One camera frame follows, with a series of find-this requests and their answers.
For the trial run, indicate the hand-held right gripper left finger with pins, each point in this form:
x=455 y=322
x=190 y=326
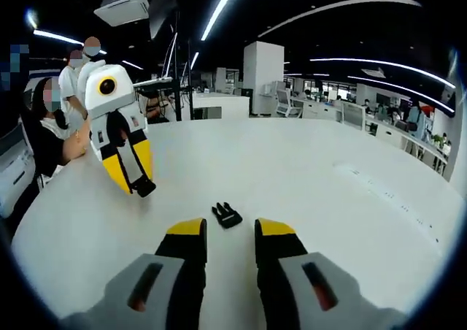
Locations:
x=171 y=271

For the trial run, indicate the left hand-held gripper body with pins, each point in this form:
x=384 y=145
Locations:
x=116 y=98

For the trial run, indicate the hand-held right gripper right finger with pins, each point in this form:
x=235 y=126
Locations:
x=288 y=271

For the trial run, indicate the black plastic buckle socket part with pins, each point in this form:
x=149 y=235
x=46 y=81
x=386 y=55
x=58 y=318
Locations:
x=144 y=189

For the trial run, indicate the black plastic buckle pronged part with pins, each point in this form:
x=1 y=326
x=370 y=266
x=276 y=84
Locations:
x=228 y=217

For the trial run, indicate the silver laptop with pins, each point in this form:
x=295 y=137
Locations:
x=153 y=81

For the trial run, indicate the black stand poles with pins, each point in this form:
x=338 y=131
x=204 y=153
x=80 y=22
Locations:
x=178 y=89

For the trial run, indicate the seated person in black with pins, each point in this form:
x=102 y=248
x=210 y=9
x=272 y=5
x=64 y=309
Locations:
x=49 y=145

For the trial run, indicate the ceiling light strip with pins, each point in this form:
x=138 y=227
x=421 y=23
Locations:
x=54 y=36
x=220 y=10

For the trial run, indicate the ceiling air conditioner unit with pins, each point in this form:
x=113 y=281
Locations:
x=122 y=8

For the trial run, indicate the white counter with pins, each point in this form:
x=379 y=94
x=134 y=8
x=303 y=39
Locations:
x=219 y=105

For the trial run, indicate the white office machine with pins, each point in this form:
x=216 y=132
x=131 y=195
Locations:
x=14 y=169

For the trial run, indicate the dark hanging panel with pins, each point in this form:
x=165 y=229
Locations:
x=162 y=12

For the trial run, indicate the white square pillar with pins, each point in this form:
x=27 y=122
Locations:
x=262 y=78

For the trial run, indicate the row of white office desks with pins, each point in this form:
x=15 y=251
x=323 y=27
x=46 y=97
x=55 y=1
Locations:
x=394 y=136

